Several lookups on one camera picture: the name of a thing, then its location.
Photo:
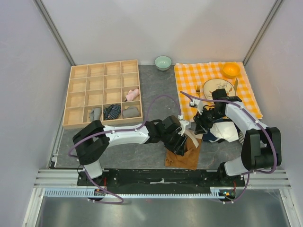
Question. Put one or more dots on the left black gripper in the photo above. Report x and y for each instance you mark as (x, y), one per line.
(177, 148)

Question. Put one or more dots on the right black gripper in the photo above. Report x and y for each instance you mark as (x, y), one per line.
(200, 121)

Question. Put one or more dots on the brown underwear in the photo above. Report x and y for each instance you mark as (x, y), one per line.
(189, 160)

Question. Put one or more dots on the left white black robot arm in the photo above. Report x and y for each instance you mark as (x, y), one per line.
(92, 141)

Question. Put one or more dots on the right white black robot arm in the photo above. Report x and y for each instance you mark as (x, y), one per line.
(261, 149)

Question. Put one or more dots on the navy blue underwear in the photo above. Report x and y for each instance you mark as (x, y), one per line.
(209, 137)

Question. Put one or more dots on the white cloth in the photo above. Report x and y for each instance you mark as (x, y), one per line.
(225, 130)

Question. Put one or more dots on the grey ribbed cup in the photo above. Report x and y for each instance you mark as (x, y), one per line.
(241, 137)

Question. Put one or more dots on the gold fork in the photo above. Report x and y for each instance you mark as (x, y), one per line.
(198, 91)

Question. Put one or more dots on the beige decorated plate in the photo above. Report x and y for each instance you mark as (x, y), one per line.
(211, 85)

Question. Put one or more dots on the orange checkered tablecloth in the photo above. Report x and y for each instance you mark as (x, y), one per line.
(189, 75)

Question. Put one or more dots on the gold knife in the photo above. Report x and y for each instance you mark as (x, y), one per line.
(236, 85)

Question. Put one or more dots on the pink rolled cloth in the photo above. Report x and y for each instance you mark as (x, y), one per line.
(132, 95)

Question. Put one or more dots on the striped dark rolled cloth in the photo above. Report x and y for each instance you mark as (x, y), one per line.
(112, 112)

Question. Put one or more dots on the orange bowl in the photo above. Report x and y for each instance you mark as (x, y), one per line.
(231, 70)

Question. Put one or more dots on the teal ceramic bowl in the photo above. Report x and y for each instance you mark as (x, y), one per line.
(163, 63)

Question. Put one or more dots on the wooden compartment tray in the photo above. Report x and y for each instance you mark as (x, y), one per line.
(101, 85)

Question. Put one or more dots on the light grey rolled cloth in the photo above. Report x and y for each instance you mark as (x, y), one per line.
(95, 114)

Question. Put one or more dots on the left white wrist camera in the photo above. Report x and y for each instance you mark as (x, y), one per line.
(184, 125)

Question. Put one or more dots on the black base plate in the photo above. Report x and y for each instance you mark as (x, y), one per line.
(164, 181)

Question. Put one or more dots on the grey cable duct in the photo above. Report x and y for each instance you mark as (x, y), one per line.
(95, 193)

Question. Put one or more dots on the aluminium frame rail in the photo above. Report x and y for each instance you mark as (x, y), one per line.
(67, 178)

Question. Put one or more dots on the right aluminium corner post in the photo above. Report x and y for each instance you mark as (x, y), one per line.
(265, 26)

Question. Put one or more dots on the aluminium corner post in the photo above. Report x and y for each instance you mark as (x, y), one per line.
(265, 26)
(53, 29)

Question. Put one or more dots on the left aluminium corner post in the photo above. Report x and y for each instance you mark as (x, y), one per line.
(53, 29)

